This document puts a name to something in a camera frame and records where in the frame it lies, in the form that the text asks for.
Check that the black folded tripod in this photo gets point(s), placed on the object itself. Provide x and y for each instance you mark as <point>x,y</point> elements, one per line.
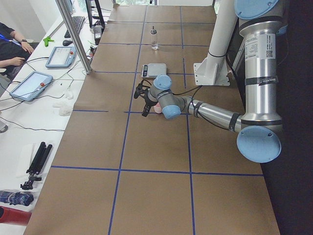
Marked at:
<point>37,165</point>

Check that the near blue teach pendant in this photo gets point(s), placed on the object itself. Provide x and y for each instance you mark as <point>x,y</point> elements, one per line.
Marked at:
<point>31,86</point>

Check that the white crumpled tissue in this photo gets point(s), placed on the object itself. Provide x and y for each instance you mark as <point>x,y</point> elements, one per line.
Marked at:
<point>65,108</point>

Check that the black keyboard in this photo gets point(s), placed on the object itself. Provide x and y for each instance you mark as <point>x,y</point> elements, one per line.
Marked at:
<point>78,23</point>

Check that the silver digital kitchen scale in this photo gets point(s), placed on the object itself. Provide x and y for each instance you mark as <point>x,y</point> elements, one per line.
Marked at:
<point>152,70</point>

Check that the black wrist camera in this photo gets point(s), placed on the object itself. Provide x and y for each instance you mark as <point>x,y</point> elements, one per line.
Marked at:
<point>141,90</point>

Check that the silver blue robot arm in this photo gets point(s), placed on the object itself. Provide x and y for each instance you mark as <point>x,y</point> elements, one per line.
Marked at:
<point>259,128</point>

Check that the red bottle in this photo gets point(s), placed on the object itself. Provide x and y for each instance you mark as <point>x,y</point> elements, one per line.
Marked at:
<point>14,216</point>

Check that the black computer mouse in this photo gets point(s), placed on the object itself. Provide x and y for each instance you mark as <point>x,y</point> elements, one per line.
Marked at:
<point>67,42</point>

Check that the green plastic clamp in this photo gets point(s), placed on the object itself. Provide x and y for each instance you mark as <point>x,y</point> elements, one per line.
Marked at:
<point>47,40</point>

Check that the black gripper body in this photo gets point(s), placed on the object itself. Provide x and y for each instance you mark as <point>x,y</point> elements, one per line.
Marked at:
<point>147,101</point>

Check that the brown paper table cover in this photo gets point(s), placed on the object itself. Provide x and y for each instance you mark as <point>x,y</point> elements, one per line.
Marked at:
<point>118,173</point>

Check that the blue teach pendant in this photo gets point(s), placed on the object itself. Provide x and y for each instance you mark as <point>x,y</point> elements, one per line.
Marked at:
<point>61,57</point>
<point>31,86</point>

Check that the seated person dark shirt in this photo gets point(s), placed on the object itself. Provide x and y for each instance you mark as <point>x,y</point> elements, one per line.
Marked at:
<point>14,50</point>

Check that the far blue teach pendant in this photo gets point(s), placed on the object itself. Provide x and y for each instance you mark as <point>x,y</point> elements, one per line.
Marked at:
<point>61,57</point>

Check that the blue folded umbrella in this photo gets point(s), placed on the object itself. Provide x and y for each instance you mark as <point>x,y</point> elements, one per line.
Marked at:
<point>16,198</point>

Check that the glass sauce bottle metal spout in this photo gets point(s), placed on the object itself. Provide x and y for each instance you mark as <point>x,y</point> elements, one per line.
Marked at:
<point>154,38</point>

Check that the aluminium frame post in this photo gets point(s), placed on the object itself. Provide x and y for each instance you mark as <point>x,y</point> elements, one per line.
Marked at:
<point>67,18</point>

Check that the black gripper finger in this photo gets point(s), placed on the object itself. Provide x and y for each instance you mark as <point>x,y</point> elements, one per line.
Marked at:
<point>146,110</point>

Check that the pink plastic cup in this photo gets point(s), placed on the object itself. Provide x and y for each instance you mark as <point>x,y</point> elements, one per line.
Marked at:
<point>157,108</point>

